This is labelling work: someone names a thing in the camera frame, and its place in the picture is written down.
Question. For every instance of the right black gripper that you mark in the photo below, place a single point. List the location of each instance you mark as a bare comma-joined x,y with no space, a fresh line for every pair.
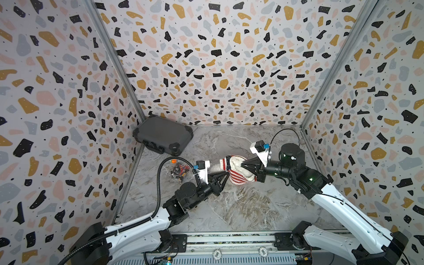
262,169

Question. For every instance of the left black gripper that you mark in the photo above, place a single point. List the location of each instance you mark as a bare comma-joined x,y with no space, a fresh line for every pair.
210,185

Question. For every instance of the red white striped sweater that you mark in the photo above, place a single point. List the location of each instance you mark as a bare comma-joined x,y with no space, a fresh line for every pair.
237,174

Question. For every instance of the white teddy bear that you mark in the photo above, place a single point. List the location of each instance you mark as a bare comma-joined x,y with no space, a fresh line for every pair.
235,165

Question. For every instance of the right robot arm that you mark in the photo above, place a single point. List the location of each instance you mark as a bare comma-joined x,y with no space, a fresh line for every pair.
369,242

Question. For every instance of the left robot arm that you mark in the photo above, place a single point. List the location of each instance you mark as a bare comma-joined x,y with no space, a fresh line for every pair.
100,245

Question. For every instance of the clear bag of small toys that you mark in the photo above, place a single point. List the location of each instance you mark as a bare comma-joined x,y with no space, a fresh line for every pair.
179,170

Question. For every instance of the dark grey hard case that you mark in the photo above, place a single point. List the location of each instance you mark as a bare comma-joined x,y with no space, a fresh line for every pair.
162,135

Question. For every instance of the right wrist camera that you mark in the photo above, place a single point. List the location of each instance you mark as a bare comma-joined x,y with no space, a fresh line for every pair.
262,150

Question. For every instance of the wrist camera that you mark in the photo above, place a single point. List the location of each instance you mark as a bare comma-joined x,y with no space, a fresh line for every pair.
202,166
262,150

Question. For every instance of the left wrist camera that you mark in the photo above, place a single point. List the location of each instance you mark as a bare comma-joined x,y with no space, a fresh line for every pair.
202,166

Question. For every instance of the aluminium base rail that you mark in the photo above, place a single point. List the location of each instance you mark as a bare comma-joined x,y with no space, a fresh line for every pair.
233,248

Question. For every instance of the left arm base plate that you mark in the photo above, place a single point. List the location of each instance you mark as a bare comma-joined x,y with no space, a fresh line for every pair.
176,243

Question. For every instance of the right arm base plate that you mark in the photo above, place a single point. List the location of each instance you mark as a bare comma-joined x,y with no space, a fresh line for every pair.
294,240

